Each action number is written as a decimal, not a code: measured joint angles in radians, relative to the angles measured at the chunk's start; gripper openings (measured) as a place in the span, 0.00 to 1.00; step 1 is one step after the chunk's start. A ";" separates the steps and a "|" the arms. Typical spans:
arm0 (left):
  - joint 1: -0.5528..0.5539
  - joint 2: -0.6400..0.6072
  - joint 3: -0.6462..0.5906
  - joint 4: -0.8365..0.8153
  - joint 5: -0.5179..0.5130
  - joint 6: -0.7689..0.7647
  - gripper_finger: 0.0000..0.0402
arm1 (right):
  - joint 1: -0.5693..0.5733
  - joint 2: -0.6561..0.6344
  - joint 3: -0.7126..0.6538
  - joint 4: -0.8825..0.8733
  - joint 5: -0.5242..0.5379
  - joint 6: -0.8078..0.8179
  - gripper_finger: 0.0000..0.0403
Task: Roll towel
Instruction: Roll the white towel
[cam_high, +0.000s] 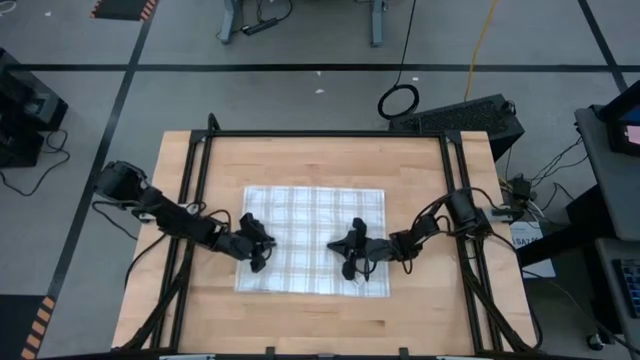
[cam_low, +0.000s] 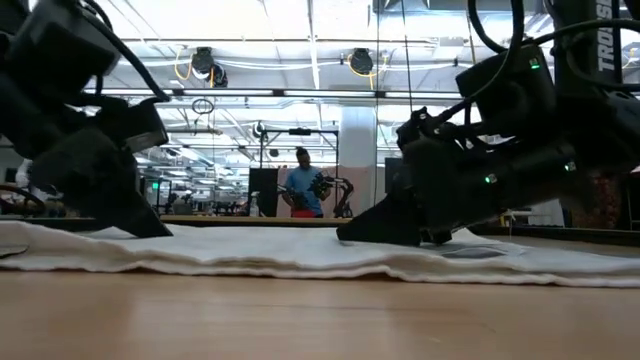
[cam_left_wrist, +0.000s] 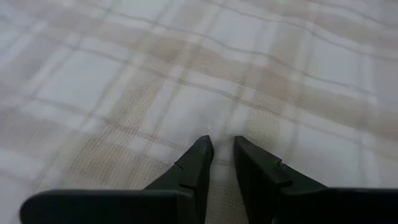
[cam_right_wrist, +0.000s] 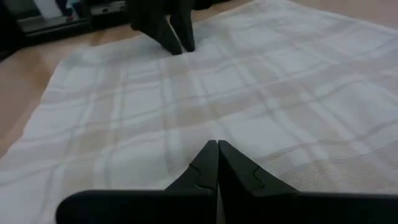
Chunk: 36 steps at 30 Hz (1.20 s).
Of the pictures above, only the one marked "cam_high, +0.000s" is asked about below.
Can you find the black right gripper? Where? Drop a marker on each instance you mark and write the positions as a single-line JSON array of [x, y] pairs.
[[375, 250]]

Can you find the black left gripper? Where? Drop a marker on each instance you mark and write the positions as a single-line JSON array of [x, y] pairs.
[[240, 242]]

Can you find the white plaid kitchen towel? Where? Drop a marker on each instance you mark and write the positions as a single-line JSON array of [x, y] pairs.
[[310, 225]]

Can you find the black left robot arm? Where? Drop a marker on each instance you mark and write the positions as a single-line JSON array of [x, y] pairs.
[[175, 220]]

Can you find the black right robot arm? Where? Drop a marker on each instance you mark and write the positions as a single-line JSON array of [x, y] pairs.
[[460, 210]]

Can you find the black computer tower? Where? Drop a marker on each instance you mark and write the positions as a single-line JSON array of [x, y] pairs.
[[460, 117]]

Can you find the black power adapter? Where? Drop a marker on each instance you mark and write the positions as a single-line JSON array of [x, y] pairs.
[[521, 187]]

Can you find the white printed box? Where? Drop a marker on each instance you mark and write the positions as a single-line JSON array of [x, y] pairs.
[[537, 260]]

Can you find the black power strip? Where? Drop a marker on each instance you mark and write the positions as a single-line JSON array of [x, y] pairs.
[[260, 26]]

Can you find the grey desk leg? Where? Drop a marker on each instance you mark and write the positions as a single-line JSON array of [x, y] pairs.
[[230, 22], [377, 25]]

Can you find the black desk base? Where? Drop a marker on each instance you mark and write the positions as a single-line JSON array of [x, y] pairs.
[[575, 235]]

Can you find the black hazard striped mat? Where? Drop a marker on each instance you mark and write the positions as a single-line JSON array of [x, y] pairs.
[[15, 325], [122, 9]]

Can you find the black caster wheel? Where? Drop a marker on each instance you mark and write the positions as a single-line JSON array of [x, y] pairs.
[[595, 342]]

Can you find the grey keyboard desk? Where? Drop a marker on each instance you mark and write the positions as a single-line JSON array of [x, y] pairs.
[[607, 300]]

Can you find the grey side desk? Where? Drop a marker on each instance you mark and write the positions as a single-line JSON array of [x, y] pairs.
[[615, 190]]

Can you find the black equipment case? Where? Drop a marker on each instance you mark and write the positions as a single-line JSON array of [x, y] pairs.
[[25, 100]]

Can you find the black keyboard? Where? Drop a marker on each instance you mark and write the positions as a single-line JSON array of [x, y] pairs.
[[630, 287]]

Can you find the black monitor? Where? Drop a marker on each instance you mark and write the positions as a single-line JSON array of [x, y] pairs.
[[615, 125]]

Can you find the black aluminium table frame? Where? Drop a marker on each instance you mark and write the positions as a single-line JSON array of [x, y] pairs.
[[325, 133]]

